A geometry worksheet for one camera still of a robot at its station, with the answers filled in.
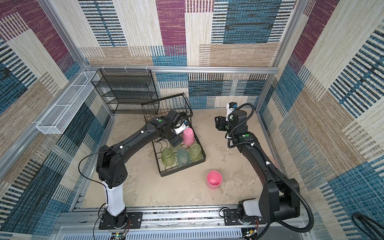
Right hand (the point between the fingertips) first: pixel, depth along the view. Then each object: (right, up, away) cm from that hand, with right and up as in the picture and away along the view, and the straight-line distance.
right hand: (219, 119), depth 83 cm
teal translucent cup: (-20, -21, +3) cm, 29 cm away
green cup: (-29, -22, +6) cm, 37 cm away
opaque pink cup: (-3, -33, +2) cm, 33 cm away
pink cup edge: (-17, -10, +9) cm, 22 cm away
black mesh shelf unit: (-64, +22, +28) cm, 73 cm away
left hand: (-25, -8, +6) cm, 27 cm away
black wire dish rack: (-24, +12, +14) cm, 30 cm away
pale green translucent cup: (-25, -18, +14) cm, 33 cm away
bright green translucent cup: (-13, -19, +4) cm, 23 cm away
